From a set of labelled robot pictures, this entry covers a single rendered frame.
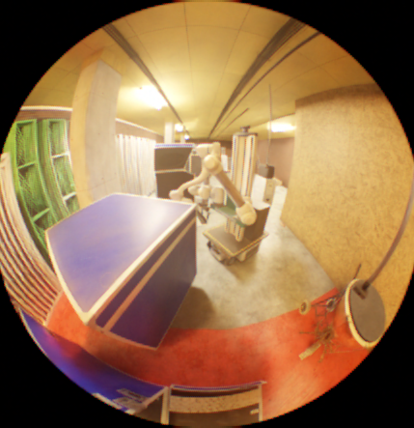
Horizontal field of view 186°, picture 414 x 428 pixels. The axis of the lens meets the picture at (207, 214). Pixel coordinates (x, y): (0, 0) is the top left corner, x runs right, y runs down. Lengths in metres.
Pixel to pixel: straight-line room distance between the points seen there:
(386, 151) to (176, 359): 3.28
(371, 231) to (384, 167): 0.86
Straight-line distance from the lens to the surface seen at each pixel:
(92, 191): 1.76
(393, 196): 2.20
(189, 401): 1.44
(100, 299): 0.55
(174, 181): 4.04
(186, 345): 1.49
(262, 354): 1.60
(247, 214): 1.17
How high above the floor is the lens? 1.48
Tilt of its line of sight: 27 degrees down
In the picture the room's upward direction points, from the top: 2 degrees clockwise
